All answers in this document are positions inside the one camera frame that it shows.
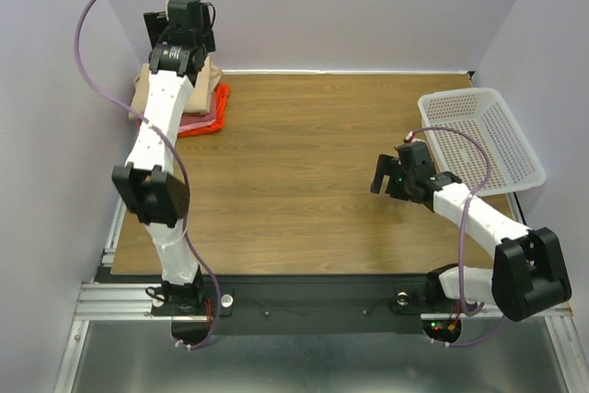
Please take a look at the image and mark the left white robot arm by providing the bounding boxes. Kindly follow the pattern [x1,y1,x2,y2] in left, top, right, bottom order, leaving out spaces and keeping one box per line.
[111,0,214,314]

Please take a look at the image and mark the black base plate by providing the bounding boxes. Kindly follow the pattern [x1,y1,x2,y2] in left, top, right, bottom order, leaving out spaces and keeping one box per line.
[145,273,456,336]

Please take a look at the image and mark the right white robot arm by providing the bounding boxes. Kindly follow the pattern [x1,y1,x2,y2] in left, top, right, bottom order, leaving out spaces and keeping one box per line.
[370,142,572,321]

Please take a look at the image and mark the aluminium frame rail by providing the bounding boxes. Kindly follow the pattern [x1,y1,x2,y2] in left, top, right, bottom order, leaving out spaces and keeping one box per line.
[52,133,162,393]

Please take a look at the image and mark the orange folded shirt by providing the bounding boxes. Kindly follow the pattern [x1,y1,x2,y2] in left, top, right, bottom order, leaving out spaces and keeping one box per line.
[178,83,231,137]

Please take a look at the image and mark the dark pink folded shirt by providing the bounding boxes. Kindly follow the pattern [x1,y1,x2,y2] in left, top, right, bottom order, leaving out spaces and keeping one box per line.
[180,111,216,125]

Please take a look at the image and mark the light pink folded shirt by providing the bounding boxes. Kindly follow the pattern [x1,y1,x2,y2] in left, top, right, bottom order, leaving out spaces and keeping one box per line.
[179,121,214,133]

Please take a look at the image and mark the beige t shirt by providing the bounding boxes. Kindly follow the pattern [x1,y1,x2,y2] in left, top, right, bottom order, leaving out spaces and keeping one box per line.
[131,56,222,115]

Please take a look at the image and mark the white plastic basket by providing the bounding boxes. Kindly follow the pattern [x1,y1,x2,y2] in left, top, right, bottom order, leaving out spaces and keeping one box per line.
[418,87,546,197]

